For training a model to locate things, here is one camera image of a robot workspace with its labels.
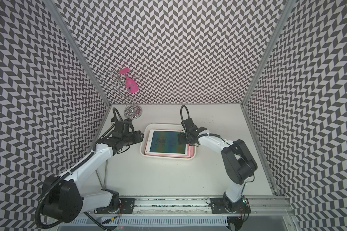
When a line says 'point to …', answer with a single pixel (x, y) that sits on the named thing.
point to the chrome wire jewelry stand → (114, 81)
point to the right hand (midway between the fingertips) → (183, 141)
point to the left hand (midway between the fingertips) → (140, 137)
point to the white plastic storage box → (170, 126)
